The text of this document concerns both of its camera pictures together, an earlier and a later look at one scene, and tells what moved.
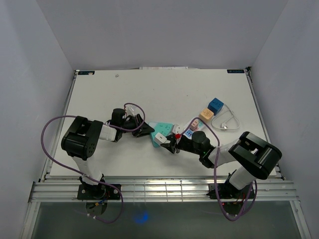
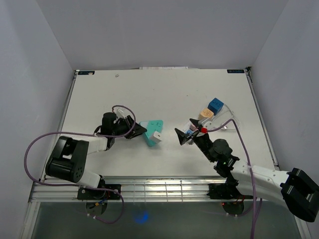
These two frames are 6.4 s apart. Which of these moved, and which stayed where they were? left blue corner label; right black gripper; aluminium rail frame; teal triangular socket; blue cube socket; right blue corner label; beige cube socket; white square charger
Moved: right black gripper; teal triangular socket; white square charger
Stayed: right blue corner label; left blue corner label; aluminium rail frame; beige cube socket; blue cube socket
